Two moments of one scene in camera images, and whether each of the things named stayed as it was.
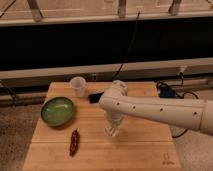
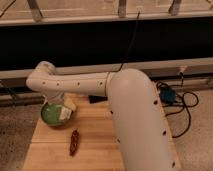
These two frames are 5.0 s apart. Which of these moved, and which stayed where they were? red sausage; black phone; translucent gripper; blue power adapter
Moved: translucent gripper
Stayed: blue power adapter; black phone; red sausage
